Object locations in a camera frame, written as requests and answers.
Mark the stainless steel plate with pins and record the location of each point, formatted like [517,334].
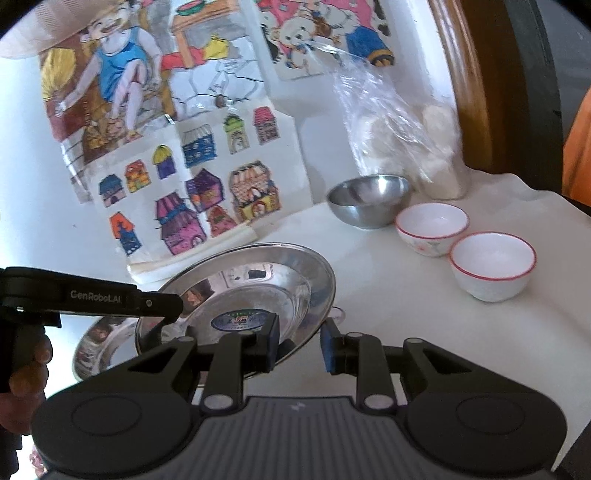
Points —
[107,343]
[230,292]

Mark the brown wooden chair frame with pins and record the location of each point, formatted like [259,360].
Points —
[488,81]

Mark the orange cloth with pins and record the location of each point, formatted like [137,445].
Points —
[576,178]

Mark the floral white bowl red rim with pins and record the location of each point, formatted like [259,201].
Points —
[430,229]

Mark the plastic bag of buns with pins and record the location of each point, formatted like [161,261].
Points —
[388,135]

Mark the colourful houses drawing paper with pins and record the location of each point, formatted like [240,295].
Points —
[198,187]

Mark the plain white bowl red rim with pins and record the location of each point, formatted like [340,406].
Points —
[492,266]

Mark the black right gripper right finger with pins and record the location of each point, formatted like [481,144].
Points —
[420,365]

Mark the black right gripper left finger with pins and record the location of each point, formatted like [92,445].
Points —
[225,363]

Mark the stainless steel bowl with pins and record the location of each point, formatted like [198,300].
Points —
[370,202]

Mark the person's left hand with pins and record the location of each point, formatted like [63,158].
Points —
[26,390]

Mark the teddy bear drawing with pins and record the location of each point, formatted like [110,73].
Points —
[309,38]

